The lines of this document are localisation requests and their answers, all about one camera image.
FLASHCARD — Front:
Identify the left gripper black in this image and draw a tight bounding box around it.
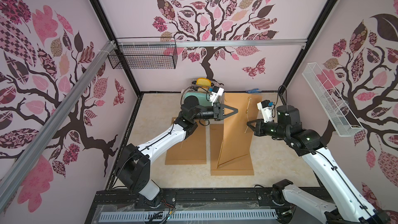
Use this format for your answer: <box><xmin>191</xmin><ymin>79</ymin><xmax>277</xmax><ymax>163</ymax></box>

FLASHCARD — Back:
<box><xmin>190</xmin><ymin>102</ymin><xmax>236</xmax><ymax>120</ymax></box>

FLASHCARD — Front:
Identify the white string of bag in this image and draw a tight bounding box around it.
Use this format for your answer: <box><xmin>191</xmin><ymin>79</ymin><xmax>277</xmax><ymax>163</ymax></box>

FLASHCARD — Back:
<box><xmin>244</xmin><ymin>97</ymin><xmax>252</xmax><ymax>134</ymax></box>

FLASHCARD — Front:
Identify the brown file bag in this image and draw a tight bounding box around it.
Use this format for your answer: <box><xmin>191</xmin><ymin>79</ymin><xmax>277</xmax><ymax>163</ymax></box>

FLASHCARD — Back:
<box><xmin>165</xmin><ymin>124</ymin><xmax>206</xmax><ymax>166</ymax></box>
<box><xmin>221</xmin><ymin>93</ymin><xmax>262</xmax><ymax>162</ymax></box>
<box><xmin>209</xmin><ymin>124</ymin><xmax>255</xmax><ymax>176</ymax></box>

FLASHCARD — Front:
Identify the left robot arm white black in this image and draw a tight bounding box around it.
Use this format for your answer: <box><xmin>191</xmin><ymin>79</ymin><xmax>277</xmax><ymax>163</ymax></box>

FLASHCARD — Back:
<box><xmin>115</xmin><ymin>96</ymin><xmax>238</xmax><ymax>205</ymax></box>

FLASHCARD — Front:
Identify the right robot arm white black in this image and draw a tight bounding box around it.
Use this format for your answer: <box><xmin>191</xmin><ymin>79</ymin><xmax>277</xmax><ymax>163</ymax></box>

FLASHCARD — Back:
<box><xmin>247</xmin><ymin>100</ymin><xmax>391</xmax><ymax>224</ymax></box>

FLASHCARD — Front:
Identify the mint green toaster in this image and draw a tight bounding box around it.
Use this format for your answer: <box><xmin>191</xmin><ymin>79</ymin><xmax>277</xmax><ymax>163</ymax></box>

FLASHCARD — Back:
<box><xmin>180</xmin><ymin>85</ymin><xmax>211</xmax><ymax>106</ymax></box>

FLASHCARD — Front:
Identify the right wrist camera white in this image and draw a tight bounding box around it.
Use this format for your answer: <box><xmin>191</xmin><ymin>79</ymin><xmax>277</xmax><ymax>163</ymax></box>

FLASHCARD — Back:
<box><xmin>257</xmin><ymin>100</ymin><xmax>274</xmax><ymax>123</ymax></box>

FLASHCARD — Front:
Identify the blue object by back wall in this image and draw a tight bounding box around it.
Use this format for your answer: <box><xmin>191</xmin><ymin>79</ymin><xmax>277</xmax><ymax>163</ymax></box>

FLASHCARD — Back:
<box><xmin>246</xmin><ymin>88</ymin><xmax>262</xmax><ymax>94</ymax></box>

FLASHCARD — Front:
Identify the aluminium rail back wall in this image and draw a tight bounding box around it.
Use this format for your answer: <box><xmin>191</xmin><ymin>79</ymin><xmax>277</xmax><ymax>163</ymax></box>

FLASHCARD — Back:
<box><xmin>119</xmin><ymin>39</ymin><xmax>307</xmax><ymax>48</ymax></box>

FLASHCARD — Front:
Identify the aluminium rail wall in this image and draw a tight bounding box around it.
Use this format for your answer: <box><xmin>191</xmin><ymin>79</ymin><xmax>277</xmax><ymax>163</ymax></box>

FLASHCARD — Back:
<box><xmin>1</xmin><ymin>40</ymin><xmax>116</xmax><ymax>211</ymax></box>
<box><xmin>119</xmin><ymin>39</ymin><xmax>307</xmax><ymax>48</ymax></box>

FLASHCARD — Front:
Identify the white wire shelf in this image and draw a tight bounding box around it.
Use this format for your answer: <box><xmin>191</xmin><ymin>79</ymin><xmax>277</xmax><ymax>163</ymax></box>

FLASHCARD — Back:
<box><xmin>302</xmin><ymin>62</ymin><xmax>365</xmax><ymax>137</ymax></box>

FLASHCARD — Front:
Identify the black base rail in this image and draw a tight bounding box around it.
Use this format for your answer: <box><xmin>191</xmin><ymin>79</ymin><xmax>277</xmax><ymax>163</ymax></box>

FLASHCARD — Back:
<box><xmin>84</xmin><ymin>188</ymin><xmax>355</xmax><ymax>224</ymax></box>

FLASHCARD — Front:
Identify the black wire basket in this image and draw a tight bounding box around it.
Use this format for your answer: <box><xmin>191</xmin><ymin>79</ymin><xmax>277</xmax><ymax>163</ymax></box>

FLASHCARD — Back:
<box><xmin>108</xmin><ymin>36</ymin><xmax>178</xmax><ymax>69</ymax></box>

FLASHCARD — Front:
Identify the aluminium rail left wall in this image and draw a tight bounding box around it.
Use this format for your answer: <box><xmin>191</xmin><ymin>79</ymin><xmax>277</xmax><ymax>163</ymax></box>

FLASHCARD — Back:
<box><xmin>1</xmin><ymin>40</ymin><xmax>116</xmax><ymax>211</ymax></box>

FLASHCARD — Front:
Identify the white slotted cable duct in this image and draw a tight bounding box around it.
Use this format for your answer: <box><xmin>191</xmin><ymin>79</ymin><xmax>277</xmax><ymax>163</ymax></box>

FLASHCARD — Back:
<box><xmin>97</xmin><ymin>209</ymin><xmax>278</xmax><ymax>223</ymax></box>

